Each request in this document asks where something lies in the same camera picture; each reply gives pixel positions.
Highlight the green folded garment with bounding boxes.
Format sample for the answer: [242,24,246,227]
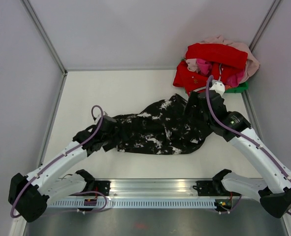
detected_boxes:
[173,57,247,94]

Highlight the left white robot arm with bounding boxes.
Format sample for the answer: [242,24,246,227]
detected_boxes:
[8,116,120,223]

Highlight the black white-splattered trousers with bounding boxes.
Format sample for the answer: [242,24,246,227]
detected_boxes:
[103,94,212,155]

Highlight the aluminium mounting rail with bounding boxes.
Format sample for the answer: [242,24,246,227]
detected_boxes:
[96,178,230,199]

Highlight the white slotted cable duct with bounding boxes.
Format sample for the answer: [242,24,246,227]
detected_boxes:
[49,197,216,209]

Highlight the right aluminium frame post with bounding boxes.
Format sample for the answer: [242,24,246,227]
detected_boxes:
[249,0,283,52]

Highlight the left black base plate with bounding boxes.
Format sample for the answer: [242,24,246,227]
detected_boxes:
[83,180,111,196]

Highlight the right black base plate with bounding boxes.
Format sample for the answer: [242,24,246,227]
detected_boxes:
[193,180,225,197]

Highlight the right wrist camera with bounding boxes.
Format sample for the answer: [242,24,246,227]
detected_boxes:
[209,80,226,97]

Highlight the red trousers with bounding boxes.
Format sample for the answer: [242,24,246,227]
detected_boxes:
[173,43,248,94]

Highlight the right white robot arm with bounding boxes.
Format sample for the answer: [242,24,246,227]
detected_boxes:
[185,90,291,218]

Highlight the aluminium frame post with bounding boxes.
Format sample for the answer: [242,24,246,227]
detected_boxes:
[249,0,283,52]
[21,0,67,76]

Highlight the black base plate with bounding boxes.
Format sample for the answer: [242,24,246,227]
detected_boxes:
[193,180,225,197]
[83,180,111,196]

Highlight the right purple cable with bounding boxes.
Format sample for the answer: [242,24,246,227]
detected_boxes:
[206,75,291,219]

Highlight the left aluminium frame post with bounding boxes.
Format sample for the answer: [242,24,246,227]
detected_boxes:
[21,0,67,76]

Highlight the magenta pink trousers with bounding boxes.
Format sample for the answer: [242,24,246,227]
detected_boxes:
[196,59,212,76]

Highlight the light pink trousers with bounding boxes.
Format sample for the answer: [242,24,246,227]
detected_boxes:
[184,35,260,83]

